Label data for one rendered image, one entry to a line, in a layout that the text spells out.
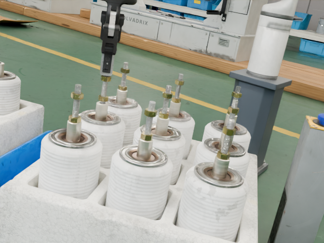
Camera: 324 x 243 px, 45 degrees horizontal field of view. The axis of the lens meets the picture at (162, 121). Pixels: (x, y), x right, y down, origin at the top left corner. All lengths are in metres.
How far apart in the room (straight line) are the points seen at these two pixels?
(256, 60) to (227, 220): 0.67
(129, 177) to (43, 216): 0.15
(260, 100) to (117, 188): 0.65
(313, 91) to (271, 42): 1.47
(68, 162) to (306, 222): 0.46
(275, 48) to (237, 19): 1.75
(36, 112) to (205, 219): 0.54
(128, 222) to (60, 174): 0.13
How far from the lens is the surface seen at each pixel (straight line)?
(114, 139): 0.72
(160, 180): 0.59
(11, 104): 0.95
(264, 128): 1.19
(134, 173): 0.57
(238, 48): 2.84
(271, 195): 1.17
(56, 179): 0.63
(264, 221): 1.03
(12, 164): 0.91
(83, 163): 0.61
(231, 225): 0.60
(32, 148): 0.96
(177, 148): 0.69
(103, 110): 0.73
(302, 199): 0.79
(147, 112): 0.58
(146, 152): 0.60
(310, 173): 0.77
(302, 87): 2.61
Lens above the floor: 0.50
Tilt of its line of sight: 19 degrees down
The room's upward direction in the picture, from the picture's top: 10 degrees clockwise
